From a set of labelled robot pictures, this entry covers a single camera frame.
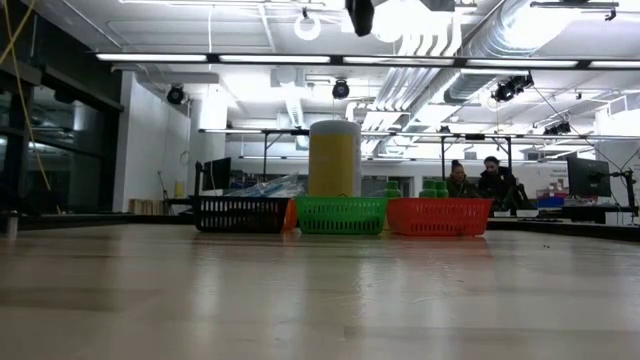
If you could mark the person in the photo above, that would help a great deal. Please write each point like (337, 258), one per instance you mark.
(457, 182)
(500, 182)

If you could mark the white yellow wipes canister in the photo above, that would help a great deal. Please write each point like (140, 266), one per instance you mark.
(334, 160)

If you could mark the orange plastic basket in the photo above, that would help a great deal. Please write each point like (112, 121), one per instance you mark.
(291, 215)

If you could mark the red plastic basket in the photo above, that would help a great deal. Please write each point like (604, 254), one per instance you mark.
(439, 216)

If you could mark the black ceiling spotlight cluster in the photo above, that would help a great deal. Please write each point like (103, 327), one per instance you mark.
(510, 87)

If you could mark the silver ventilation duct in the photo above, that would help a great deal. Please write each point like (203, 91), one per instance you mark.
(500, 40)

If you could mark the long ceiling light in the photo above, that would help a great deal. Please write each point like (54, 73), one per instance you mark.
(397, 60)
(275, 58)
(150, 57)
(522, 63)
(615, 64)

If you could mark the black plastic basket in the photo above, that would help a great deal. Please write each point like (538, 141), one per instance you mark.
(242, 214)

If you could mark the black computer monitor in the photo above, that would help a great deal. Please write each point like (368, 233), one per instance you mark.
(589, 177)
(217, 173)

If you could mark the blue storage bin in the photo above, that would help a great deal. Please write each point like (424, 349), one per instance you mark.
(550, 201)

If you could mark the wooden crate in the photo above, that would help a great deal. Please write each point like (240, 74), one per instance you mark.
(147, 206)

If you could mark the black metal rig frame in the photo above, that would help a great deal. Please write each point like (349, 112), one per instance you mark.
(235, 131)
(442, 155)

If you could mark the green plastic basket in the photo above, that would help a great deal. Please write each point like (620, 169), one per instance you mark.
(341, 215)

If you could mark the small grey cup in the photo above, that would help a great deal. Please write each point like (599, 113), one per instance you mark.
(11, 225)

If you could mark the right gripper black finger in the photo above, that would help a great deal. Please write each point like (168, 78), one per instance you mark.
(361, 17)

